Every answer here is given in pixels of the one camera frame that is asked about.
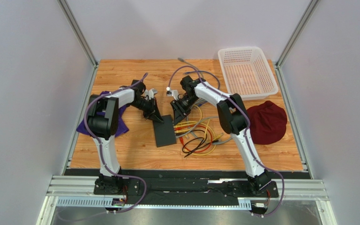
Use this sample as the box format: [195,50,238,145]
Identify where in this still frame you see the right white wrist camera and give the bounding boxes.
[166,87,180,100]

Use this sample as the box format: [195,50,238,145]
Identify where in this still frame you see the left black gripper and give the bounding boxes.
[128,97,164,123]

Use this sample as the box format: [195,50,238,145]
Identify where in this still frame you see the purple cloth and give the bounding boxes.
[76,91,129,140]

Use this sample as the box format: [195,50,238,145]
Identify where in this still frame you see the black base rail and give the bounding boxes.
[64,169,310,206]

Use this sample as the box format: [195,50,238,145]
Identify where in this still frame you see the red ethernet cable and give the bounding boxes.
[175,125,213,153]

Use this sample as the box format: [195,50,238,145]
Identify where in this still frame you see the grey ethernet cable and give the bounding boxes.
[175,57,233,146]

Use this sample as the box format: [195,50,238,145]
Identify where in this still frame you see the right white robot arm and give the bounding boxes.
[171,76,271,192]

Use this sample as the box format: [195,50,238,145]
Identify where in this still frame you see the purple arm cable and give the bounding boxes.
[83,72,150,214]
[167,65,285,218]

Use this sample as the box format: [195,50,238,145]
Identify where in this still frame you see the white plastic basket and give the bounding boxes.
[217,46,278,101]

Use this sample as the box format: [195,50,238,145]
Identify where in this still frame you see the dark red cap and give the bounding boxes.
[247,101,288,145]

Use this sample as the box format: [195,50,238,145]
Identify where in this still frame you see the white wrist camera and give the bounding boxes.
[144,88,158,100]
[166,87,180,100]

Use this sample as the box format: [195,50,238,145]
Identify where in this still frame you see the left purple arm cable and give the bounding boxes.
[83,72,150,214]

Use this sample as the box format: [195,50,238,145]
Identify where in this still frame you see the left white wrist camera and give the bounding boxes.
[144,88,158,100]

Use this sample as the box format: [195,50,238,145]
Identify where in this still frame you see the black ethernet cable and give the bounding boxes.
[181,137,219,158]

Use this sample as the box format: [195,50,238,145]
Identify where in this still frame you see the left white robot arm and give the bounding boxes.
[83,80,164,192]

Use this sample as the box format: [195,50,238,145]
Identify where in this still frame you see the blue ethernet cable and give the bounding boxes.
[183,70,221,108]

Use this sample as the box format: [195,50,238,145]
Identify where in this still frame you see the black network switch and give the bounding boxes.
[152,114,177,148]

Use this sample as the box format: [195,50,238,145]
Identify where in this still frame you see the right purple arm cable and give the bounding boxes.
[167,65,285,218]

